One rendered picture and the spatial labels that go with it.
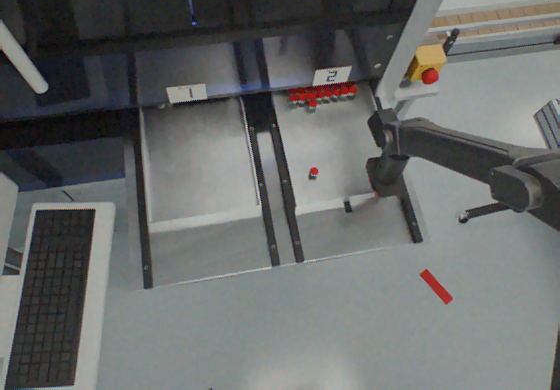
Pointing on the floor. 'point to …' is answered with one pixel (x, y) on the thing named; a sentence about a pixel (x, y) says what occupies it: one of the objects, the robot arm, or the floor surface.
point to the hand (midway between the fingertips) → (378, 194)
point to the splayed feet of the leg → (482, 212)
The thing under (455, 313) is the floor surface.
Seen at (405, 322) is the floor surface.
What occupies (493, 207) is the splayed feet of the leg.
